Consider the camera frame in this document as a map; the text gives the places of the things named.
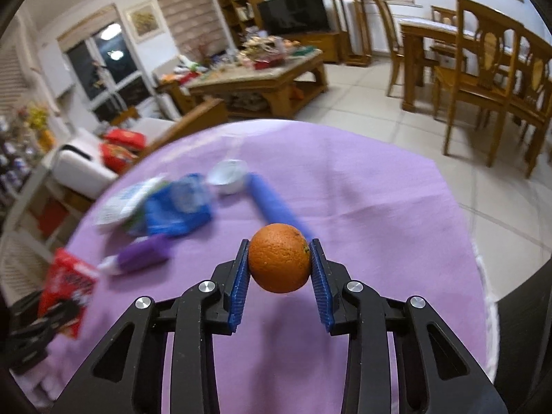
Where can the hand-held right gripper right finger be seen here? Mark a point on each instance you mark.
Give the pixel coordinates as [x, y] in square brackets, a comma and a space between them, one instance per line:
[321, 289]

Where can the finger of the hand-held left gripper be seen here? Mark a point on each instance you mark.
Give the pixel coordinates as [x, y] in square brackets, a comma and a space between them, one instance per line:
[47, 312]

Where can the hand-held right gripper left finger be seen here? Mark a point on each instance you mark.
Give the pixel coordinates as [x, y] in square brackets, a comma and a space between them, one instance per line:
[239, 289]

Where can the red cartoon print box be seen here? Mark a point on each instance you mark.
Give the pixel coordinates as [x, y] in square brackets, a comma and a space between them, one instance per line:
[64, 284]

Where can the orange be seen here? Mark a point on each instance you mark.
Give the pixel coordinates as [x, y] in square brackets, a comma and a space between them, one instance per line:
[279, 258]

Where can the blue tube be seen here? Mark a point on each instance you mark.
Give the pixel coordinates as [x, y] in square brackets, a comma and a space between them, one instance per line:
[271, 202]

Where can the blue white packet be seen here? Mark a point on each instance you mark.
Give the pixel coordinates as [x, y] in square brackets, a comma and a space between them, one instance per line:
[177, 220]

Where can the purple tube with white cap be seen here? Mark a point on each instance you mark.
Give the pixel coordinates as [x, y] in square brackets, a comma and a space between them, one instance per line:
[142, 254]

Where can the white plastic cup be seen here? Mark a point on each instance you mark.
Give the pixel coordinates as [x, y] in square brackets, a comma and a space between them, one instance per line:
[227, 177]

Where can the green packet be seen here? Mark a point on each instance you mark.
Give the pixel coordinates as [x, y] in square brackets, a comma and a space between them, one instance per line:
[137, 227]

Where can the white grey snack bag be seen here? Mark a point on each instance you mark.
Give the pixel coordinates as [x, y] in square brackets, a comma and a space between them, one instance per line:
[120, 202]

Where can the white shelf unit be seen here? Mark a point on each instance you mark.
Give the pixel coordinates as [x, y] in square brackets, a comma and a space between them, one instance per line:
[26, 233]

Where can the red storage box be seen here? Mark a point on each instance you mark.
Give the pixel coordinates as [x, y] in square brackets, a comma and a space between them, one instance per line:
[54, 220]

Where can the purple tablecloth round table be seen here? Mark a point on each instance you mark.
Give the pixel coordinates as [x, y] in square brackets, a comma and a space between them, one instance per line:
[366, 189]

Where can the white sofa back cushion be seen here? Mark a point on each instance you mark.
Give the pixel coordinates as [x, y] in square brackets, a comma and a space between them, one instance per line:
[82, 164]

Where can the wooden sofa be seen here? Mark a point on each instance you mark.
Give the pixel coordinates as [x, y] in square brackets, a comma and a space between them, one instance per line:
[189, 120]

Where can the white sofa seat cushion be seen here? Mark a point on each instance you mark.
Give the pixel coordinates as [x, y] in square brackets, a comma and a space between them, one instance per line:
[151, 129]

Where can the yellow flowers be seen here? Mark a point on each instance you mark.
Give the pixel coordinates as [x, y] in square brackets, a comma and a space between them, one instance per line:
[39, 120]

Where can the wooden armchair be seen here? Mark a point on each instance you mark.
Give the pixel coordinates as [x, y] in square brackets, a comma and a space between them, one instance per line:
[170, 95]

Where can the wooden coffee table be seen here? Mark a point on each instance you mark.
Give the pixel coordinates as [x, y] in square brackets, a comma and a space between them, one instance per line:
[258, 80]

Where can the red tray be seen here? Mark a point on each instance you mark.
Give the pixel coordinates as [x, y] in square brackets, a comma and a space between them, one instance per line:
[269, 64]

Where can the white carved fruit rack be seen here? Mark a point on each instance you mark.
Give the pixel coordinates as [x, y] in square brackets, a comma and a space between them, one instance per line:
[263, 47]

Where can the wooden television stand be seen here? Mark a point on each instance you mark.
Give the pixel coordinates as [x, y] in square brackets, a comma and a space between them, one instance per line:
[321, 45]

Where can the balcony window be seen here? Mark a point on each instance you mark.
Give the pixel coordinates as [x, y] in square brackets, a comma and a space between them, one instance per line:
[99, 73]

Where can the wooden dining chair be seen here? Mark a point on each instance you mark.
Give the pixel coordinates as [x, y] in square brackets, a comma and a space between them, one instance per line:
[388, 30]
[470, 90]
[537, 95]
[444, 15]

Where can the tall wooden plant stand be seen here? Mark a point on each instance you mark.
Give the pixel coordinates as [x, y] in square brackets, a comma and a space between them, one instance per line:
[358, 30]

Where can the wooden dining table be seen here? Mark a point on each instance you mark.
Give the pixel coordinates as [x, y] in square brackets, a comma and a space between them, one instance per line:
[414, 39]

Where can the black television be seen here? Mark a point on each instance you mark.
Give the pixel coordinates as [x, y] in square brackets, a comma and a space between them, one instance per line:
[293, 11]

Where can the wide beige window blind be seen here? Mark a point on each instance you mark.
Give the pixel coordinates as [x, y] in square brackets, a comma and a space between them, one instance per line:
[187, 13]

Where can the sunflower picture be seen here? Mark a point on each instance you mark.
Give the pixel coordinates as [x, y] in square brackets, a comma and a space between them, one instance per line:
[144, 21]

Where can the wooden bookshelf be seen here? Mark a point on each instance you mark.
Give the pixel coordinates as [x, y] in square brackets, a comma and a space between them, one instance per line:
[254, 0]

